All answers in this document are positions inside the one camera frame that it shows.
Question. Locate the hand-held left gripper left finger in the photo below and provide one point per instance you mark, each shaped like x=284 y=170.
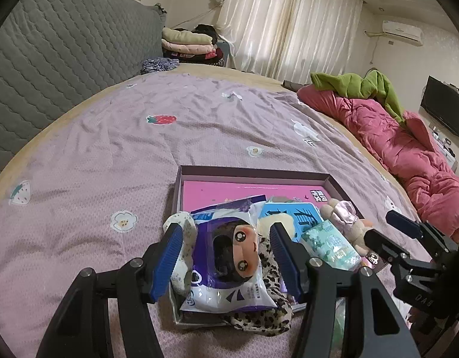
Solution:
x=166 y=261

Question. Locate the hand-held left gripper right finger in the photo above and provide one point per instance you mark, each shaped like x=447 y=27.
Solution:
x=285 y=261

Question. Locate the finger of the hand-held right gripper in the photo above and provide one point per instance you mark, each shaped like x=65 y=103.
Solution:
x=382 y=244
x=401 y=222

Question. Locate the plush doll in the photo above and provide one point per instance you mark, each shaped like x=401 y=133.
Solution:
x=265 y=227
x=345 y=216

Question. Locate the white floral scrunchie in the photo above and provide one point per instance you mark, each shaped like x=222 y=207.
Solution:
x=184 y=223

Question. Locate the teal tissue packet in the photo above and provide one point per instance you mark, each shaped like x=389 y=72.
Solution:
x=326 y=244

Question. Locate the blue cartoon wet wipes packet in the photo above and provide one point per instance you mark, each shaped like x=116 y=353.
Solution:
x=214 y=291

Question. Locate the leopard print scarf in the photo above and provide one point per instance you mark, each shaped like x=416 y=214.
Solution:
x=252 y=320

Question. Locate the shallow grey cardboard box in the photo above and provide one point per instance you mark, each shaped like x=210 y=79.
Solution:
x=252 y=173

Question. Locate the pink comforter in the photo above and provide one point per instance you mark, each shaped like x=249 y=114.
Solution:
x=401 y=149

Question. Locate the mint green puff in bag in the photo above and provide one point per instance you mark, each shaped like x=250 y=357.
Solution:
x=338 y=328

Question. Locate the green blanket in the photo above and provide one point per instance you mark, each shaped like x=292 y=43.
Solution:
x=348 y=85

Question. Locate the white air conditioner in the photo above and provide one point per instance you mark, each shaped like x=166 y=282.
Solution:
x=401 y=31

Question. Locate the dark blue patterned cloth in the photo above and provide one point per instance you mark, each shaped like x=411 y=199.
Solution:
x=158 y=65

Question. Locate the stack of folded clothes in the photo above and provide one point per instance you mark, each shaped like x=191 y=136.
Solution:
x=184 y=39

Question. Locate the cream curtain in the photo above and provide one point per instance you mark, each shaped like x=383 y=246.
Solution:
x=289 y=26

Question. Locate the black garment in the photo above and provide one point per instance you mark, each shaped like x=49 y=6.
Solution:
x=207 y=30

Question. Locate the grey quilted headboard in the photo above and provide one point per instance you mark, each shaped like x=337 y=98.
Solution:
x=65 y=44

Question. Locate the cluttered wall shelf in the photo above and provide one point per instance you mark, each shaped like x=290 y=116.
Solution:
x=443 y=145

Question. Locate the black wall television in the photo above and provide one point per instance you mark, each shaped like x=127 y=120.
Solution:
x=442 y=108

